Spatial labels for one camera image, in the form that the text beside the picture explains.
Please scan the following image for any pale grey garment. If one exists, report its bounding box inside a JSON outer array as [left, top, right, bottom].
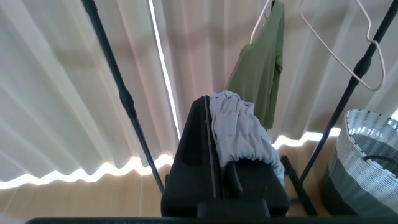
[[208, 90, 285, 187]]

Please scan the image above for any green long-sleeved shirt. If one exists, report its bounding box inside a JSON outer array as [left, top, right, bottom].
[[226, 0, 285, 131]]

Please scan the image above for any black clothes rack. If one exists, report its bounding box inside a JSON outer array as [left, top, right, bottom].
[[81, 0, 398, 217]]

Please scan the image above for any beige curtain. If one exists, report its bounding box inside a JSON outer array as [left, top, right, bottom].
[[0, 0, 398, 183]]

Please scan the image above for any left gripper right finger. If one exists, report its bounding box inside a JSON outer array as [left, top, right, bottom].
[[221, 160, 290, 217]]

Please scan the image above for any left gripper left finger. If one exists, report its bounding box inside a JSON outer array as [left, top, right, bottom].
[[160, 95, 223, 218]]

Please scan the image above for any pink clothes hanger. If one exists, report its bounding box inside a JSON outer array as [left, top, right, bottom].
[[298, 0, 386, 93], [249, 0, 273, 44]]

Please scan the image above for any white laundry basket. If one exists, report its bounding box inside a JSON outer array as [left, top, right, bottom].
[[320, 108, 398, 217]]

